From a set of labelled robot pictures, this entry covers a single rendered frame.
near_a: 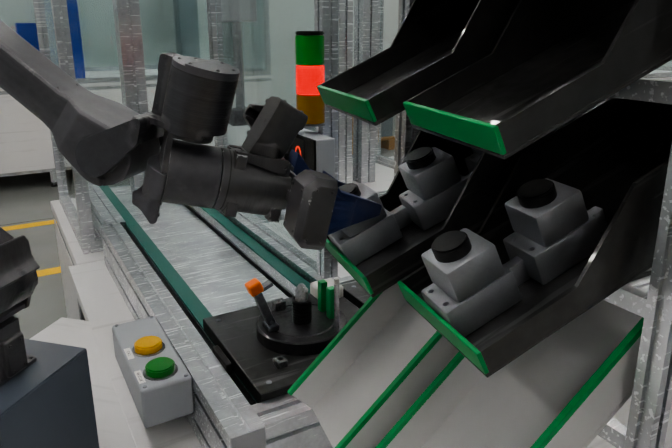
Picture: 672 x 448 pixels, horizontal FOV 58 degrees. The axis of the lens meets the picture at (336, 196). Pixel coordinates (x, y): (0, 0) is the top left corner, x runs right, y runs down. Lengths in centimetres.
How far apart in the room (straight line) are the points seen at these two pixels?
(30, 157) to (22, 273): 522
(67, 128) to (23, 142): 531
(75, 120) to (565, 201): 41
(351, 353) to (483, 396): 18
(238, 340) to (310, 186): 49
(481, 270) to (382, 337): 28
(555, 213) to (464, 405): 23
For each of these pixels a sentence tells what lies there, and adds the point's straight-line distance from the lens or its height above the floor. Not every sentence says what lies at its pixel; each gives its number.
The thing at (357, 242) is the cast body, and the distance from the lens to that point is 61.
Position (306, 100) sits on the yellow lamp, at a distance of 105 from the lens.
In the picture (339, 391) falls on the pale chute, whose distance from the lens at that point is 74.
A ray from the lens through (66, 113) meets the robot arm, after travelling 59.
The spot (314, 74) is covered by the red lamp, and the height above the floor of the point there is 135.
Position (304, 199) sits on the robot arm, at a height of 129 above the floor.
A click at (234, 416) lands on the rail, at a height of 95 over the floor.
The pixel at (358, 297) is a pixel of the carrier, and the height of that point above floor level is 97.
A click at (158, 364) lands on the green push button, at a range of 91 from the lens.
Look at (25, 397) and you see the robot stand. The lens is 73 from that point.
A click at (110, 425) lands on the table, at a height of 86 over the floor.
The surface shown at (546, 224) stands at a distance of 50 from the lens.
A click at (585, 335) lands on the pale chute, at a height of 116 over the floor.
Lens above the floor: 143
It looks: 16 degrees down
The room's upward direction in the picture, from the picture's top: straight up
